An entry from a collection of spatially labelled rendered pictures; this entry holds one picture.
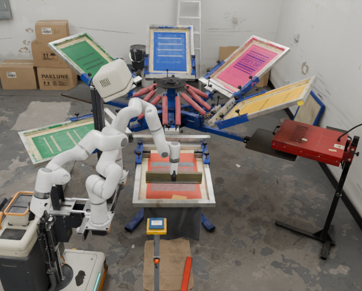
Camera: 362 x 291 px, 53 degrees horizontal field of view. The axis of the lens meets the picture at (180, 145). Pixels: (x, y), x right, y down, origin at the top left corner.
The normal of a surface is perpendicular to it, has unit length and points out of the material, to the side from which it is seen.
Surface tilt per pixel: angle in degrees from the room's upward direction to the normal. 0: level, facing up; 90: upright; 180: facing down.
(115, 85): 90
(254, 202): 0
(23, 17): 90
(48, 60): 90
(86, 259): 0
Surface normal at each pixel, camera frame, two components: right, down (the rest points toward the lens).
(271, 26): 0.04, 0.53
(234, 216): 0.04, -0.85
